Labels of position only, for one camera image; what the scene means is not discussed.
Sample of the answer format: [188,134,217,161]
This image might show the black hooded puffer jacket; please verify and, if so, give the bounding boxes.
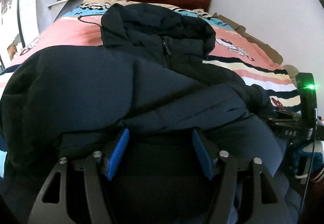
[1,3,300,223]

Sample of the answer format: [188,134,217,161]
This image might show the Hello Kitty striped blanket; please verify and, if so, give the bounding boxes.
[0,0,302,179]

